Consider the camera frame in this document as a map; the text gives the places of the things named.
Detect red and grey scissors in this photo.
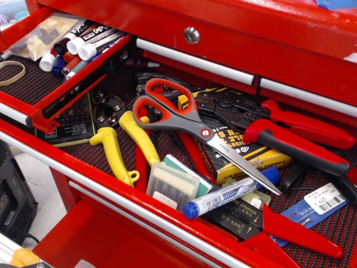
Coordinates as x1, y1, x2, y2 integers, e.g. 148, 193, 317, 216
133, 78, 281, 195

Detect large open red drawer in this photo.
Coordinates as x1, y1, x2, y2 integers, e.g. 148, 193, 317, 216
0, 64, 357, 268

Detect small upper red drawer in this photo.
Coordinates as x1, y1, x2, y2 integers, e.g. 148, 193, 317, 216
0, 6, 137, 134

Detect red metal tool chest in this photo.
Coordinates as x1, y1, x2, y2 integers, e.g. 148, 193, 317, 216
1, 1, 356, 267

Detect clear drill bit case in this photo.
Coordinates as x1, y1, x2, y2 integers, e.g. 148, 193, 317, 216
146, 162, 200, 212

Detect yellow and black punch box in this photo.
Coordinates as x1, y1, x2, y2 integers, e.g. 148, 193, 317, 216
194, 87, 291, 185

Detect threadlocker tube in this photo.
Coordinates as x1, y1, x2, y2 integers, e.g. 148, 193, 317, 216
122, 58, 161, 68

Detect silver cabinet lock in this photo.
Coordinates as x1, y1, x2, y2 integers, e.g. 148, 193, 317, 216
184, 27, 200, 44

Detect blue-capped white marker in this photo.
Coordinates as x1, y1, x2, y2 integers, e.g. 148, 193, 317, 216
182, 177, 263, 219

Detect black drill index case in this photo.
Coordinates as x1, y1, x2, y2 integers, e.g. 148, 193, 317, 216
35, 93, 97, 147

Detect white-capped marker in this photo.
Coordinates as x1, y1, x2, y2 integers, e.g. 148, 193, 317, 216
66, 25, 117, 55
39, 48, 56, 72
78, 31, 126, 60

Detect black dry-erase marker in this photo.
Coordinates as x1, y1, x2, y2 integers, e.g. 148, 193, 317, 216
54, 20, 95, 56

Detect white-capped marker lower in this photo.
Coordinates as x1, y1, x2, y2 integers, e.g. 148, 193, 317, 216
39, 48, 56, 72

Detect blue drill bit package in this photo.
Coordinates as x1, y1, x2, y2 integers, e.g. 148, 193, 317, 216
272, 183, 348, 248

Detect clear plastic parts bag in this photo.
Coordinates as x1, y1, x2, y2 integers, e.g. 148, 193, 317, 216
8, 12, 84, 61

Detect black electronic box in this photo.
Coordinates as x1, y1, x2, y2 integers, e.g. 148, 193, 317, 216
1, 141, 38, 244

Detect tan rubber band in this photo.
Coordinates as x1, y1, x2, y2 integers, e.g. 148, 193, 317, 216
1, 60, 26, 87

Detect yellow-handled tin snips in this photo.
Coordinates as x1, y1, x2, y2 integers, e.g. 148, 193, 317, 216
89, 90, 161, 186

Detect silver drawer handle upper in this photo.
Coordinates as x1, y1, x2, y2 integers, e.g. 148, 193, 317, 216
136, 38, 255, 85

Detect silver drawer handle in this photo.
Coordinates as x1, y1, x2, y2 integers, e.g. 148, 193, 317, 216
136, 38, 255, 85
259, 78, 356, 118

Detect red-handled crimping tool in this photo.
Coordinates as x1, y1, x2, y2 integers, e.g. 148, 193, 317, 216
195, 90, 357, 198

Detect red-handled wire stripper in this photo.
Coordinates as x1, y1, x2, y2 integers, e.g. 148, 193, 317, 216
205, 199, 343, 259

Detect silver drawer handle right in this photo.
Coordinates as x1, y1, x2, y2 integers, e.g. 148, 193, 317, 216
259, 78, 356, 118

